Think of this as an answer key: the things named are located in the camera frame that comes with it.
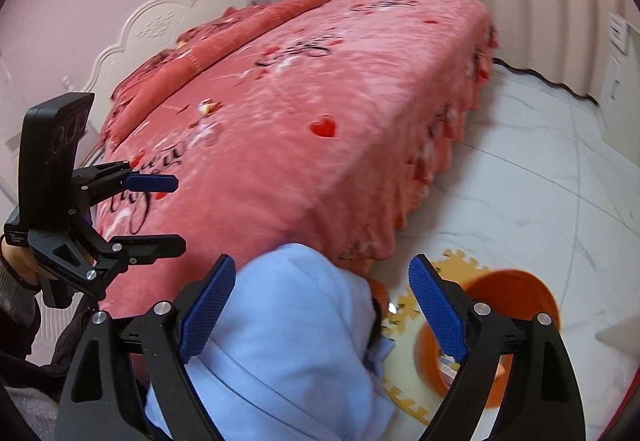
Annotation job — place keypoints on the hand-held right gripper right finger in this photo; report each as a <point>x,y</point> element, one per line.
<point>437,311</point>

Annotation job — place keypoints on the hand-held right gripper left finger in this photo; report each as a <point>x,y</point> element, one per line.
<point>207,306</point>

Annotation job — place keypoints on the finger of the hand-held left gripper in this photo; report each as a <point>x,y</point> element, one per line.
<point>150,246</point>
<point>150,182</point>

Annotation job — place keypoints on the orange bin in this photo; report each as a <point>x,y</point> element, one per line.
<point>515,291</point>

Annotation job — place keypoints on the person's left forearm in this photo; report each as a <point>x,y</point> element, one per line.
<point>17,311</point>

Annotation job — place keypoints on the person's left hand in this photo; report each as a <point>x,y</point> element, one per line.
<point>17,261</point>

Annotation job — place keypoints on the yellow foam puzzle mat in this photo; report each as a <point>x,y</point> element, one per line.
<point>405,336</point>

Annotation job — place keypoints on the light blue garment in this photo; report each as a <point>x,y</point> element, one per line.
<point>280,336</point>

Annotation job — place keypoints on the folded red quilt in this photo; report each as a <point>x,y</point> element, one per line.
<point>210,51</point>

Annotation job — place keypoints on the printed pink blanket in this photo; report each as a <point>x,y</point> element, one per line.
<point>300,146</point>

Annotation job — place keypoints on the white bed headboard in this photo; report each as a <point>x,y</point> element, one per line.
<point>150,21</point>

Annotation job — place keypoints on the person's dark jacket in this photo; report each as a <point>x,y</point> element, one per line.
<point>45,371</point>

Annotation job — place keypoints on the white cabinet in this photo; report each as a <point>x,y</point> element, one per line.
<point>622,81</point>

